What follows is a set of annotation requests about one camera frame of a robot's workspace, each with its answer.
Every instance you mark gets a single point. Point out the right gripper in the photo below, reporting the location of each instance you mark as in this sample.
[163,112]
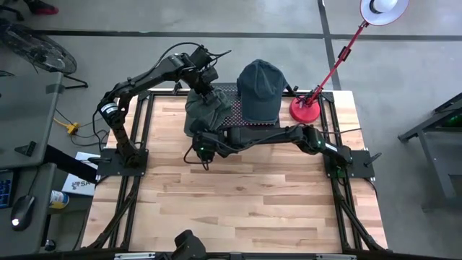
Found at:
[208,144]

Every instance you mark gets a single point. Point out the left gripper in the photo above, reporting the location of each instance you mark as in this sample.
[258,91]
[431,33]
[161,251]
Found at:
[205,78]

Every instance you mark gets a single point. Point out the green washed cotton cap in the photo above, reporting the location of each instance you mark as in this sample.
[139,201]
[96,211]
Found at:
[213,108]

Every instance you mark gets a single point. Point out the dark blue denim cap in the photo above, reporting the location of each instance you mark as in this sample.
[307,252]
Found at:
[260,94]

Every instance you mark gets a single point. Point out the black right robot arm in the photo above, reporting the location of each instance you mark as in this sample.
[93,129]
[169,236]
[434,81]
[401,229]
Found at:
[267,135]

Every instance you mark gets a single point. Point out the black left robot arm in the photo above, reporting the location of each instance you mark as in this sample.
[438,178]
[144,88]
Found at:
[144,77]

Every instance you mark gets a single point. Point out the black perforated metal rack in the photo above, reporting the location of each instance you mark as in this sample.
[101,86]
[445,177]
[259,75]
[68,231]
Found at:
[234,115]

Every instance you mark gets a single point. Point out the red lamp with white shade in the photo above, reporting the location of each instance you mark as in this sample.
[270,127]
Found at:
[305,112]

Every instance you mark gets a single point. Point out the white printed box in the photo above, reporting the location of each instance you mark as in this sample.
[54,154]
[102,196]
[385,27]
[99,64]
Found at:
[77,186]

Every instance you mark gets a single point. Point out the yellow power plug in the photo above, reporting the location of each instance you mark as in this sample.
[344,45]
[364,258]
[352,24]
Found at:
[72,127]

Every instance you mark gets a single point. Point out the black desk support bar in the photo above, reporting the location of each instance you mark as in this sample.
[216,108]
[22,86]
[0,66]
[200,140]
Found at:
[68,164]

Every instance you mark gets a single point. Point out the black tape strip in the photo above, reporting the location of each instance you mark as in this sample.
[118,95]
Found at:
[55,88]

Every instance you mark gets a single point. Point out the white blue yellow can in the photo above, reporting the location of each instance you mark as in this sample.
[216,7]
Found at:
[57,199]

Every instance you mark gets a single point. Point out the black floor fan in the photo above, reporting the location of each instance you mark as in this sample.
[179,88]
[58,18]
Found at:
[39,50]

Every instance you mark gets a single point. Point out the black wedge stand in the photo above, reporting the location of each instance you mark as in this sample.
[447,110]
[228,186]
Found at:
[27,148]

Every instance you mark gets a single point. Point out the grey desk top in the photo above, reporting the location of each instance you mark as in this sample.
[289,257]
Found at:
[25,115]
[36,238]

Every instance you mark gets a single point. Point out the person's red shoe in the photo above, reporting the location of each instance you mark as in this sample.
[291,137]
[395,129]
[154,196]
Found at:
[43,8]

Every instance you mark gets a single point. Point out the small black round knob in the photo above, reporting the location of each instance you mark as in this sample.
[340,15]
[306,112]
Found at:
[50,245]

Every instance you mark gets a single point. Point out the black computer mouse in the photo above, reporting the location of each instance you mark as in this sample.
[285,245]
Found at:
[23,209]

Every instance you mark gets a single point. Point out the backlit keyboard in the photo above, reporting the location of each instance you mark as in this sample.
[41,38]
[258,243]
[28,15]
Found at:
[5,189]

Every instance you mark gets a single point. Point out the dark metal cart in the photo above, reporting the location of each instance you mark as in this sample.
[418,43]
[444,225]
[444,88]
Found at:
[433,157]

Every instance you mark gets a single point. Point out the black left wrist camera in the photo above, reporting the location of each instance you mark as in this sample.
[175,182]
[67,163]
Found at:
[201,56]

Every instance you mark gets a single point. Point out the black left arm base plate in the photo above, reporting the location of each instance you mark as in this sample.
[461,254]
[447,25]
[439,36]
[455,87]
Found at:
[108,168]

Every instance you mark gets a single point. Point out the silver aluminium bracket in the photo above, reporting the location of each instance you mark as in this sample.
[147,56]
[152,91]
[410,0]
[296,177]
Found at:
[134,256]
[335,257]

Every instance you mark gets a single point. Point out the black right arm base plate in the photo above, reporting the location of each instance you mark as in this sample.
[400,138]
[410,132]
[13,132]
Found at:
[362,169]

